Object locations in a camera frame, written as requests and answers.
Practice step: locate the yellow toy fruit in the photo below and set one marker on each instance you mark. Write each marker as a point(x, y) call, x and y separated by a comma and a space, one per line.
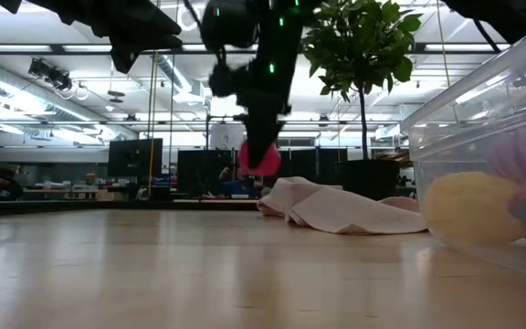
point(468, 208)

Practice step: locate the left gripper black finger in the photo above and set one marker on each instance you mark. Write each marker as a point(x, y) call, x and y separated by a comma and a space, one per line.
point(260, 141)

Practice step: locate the beige cloth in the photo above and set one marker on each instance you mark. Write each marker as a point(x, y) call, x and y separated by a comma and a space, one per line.
point(336, 210)

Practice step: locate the large red toy tomato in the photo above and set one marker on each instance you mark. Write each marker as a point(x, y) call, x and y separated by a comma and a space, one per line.
point(274, 162)

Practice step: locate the black partition panels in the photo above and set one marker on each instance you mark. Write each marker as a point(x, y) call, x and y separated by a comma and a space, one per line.
point(203, 171)

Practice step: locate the black ceiling-mounted device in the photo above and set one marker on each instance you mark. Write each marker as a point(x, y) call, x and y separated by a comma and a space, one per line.
point(50, 73)

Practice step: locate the purple white toy cabbage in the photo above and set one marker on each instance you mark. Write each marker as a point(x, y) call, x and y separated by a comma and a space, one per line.
point(518, 151)

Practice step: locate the black monitor screen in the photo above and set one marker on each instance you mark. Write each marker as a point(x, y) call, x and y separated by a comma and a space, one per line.
point(133, 157)

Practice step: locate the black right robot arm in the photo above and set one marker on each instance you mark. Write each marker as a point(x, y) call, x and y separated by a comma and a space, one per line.
point(509, 16)

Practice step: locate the clear plastic tupperware container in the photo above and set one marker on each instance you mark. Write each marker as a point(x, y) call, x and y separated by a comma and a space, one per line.
point(473, 146)

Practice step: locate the green leafy indoor tree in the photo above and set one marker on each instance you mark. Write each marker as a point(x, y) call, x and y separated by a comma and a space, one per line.
point(359, 45)

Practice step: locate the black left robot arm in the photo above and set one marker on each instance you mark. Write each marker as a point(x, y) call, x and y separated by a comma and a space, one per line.
point(130, 23)

